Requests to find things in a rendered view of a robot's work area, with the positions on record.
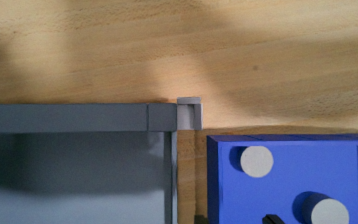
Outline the grey round disc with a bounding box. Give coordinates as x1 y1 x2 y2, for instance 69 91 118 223
302 193 349 224

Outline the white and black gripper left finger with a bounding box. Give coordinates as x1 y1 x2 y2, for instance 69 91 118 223
194 215 210 224

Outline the blue bin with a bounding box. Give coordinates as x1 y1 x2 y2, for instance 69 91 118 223
207 134 358 224

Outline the grey metal disc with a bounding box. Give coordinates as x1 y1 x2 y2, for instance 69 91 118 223
237 146 273 178

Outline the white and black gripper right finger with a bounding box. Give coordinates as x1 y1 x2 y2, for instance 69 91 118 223
262 214 286 224

